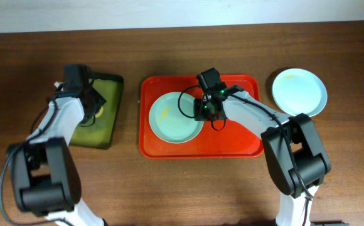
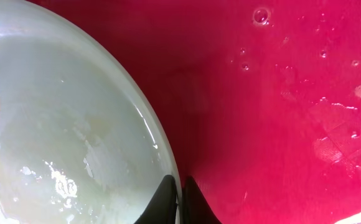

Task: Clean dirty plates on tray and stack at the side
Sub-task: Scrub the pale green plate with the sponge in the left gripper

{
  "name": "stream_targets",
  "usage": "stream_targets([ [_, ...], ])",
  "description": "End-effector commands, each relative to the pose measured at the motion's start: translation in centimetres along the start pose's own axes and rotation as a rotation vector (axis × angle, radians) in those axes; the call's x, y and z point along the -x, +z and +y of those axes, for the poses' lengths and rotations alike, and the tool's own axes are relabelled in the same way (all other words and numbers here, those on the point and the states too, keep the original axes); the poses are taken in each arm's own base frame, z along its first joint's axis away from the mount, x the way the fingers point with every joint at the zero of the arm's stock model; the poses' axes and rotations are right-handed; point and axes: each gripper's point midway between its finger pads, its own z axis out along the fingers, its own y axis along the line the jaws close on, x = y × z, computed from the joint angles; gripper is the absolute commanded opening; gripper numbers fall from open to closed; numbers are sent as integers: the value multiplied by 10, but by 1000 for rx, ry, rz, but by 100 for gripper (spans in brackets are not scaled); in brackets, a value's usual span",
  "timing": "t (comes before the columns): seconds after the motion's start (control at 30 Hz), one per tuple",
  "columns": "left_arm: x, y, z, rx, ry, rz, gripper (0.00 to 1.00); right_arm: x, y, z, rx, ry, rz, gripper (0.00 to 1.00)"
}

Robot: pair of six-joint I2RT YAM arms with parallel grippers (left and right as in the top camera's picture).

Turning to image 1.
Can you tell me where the white plate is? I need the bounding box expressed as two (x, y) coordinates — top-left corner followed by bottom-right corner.
(281, 95), (328, 117)

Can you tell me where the red plastic tray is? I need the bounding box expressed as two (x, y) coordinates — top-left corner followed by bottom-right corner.
(139, 75), (263, 159)

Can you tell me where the black tray with yellow liquid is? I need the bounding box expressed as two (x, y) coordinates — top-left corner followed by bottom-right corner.
(70, 72), (124, 149)

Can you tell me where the green and yellow sponge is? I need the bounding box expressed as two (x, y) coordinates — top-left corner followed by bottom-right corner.
(95, 107), (104, 118)

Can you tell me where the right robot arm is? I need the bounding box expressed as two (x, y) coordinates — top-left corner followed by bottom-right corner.
(193, 68), (331, 225)

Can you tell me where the light blue plate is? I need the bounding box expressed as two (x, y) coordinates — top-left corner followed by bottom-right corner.
(271, 68), (328, 112)

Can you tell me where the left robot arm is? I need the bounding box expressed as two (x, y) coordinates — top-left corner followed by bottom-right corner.
(0, 64), (107, 226)

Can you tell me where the light green plate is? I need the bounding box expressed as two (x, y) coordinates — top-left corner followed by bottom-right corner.
(149, 92), (204, 144)

